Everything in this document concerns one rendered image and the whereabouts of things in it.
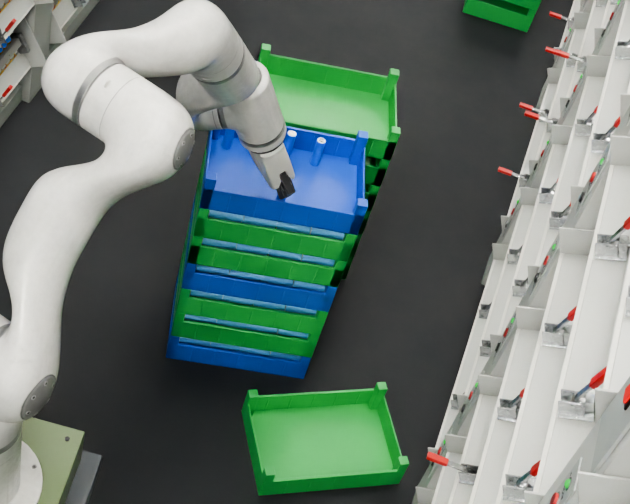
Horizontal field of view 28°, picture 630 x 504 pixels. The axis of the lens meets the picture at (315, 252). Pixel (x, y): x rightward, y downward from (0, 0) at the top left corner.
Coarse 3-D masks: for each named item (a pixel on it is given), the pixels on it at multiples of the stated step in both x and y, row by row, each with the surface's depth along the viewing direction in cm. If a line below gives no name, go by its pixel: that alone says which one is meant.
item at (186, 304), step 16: (192, 304) 252; (208, 304) 252; (224, 304) 252; (240, 304) 252; (240, 320) 255; (256, 320) 255; (272, 320) 255; (288, 320) 255; (304, 320) 255; (320, 320) 255
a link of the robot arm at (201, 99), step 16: (240, 64) 181; (256, 64) 191; (192, 80) 196; (224, 80) 181; (240, 80) 184; (256, 80) 191; (176, 96) 201; (192, 96) 196; (208, 96) 192; (224, 96) 188; (240, 96) 190; (192, 112) 197; (208, 112) 205; (208, 128) 207
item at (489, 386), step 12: (480, 384) 215; (492, 384) 214; (480, 396) 216; (492, 396) 216; (480, 408) 215; (492, 408) 214; (480, 420) 213; (480, 432) 211; (468, 444) 209; (480, 444) 209; (468, 456) 207; (480, 456) 207; (456, 480) 204; (456, 492) 203; (468, 492) 202
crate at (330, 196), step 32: (288, 128) 241; (224, 160) 239; (320, 160) 245; (352, 160) 245; (224, 192) 227; (256, 192) 236; (320, 192) 239; (352, 192) 241; (320, 224) 233; (352, 224) 233
